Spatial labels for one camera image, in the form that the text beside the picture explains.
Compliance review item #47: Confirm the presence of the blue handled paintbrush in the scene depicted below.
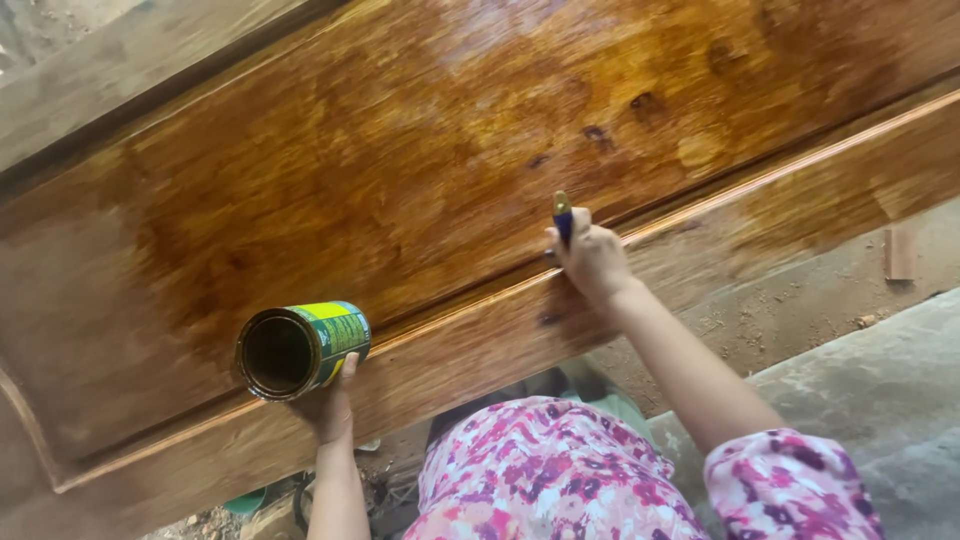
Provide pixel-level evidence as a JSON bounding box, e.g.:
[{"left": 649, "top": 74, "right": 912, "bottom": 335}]
[{"left": 544, "top": 189, "right": 575, "bottom": 261}]

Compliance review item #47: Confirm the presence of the person's right hand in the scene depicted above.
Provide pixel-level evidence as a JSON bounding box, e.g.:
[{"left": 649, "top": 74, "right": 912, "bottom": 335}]
[{"left": 545, "top": 207, "right": 639, "bottom": 307}]

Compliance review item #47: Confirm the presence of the pink floral garment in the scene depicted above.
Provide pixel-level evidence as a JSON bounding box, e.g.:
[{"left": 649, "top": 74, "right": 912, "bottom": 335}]
[{"left": 402, "top": 396, "right": 886, "bottom": 540}]

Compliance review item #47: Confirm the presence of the varnished wooden door panel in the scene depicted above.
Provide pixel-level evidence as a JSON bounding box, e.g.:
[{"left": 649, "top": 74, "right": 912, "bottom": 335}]
[{"left": 0, "top": 0, "right": 960, "bottom": 540}]

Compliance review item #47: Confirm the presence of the green yellow varnish tin can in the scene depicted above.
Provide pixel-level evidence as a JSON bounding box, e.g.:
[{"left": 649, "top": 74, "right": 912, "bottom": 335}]
[{"left": 234, "top": 300, "right": 372, "bottom": 402}]

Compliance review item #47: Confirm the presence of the green plastic container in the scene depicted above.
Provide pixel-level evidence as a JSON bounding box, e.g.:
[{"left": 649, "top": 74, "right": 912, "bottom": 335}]
[{"left": 222, "top": 486, "right": 269, "bottom": 516}]

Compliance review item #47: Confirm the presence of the small wooden offcut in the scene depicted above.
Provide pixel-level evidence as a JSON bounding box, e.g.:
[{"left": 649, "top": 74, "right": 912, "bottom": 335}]
[{"left": 883, "top": 225, "right": 918, "bottom": 283}]

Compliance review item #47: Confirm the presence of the person's left hand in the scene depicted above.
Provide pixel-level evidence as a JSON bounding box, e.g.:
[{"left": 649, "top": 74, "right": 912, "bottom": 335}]
[{"left": 289, "top": 351, "right": 361, "bottom": 447}]

